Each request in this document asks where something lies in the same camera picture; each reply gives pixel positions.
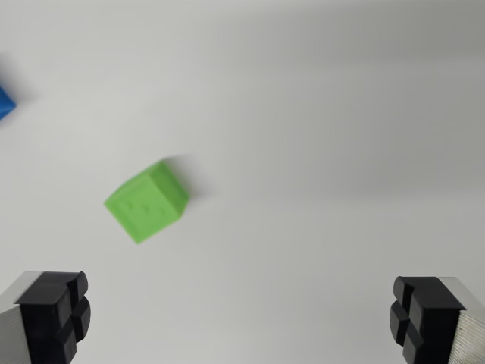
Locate black-padded silver gripper right finger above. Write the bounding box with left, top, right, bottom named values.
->
left=389, top=275, right=485, bottom=364

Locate black-padded silver gripper left finger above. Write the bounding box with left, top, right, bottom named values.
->
left=0, top=270, right=92, bottom=364

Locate blue embossed soft cube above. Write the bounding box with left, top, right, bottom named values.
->
left=0, top=85, right=18, bottom=122

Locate green embossed soft cube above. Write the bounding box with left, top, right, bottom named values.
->
left=103, top=158, right=190, bottom=246

